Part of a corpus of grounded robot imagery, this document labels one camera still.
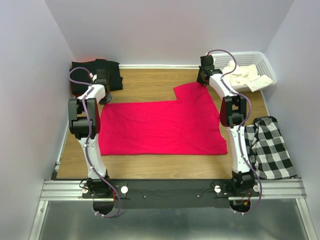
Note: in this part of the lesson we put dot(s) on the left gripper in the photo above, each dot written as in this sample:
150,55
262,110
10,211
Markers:
107,100

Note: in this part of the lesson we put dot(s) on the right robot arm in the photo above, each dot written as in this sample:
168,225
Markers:
232,115

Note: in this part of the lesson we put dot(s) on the folded black t-shirt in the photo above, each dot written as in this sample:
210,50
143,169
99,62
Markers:
81,75

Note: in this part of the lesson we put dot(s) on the white baseboard strip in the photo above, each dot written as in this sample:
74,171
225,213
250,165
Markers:
159,66

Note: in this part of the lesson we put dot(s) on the white crumpled t-shirt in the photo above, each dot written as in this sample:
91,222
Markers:
245,78

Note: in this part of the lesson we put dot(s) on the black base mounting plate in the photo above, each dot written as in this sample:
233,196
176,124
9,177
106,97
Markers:
171,194

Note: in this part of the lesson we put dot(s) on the pink red t-shirt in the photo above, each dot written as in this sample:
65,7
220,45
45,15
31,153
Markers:
188,125

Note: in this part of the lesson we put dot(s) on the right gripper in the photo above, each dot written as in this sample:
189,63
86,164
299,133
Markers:
198,80

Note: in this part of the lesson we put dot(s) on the black white checkered cloth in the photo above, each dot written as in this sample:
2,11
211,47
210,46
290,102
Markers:
267,151

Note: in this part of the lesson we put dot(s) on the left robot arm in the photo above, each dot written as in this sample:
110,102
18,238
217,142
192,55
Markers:
85,125

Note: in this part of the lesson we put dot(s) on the white plastic laundry basket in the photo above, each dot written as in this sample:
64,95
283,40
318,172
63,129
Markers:
263,66

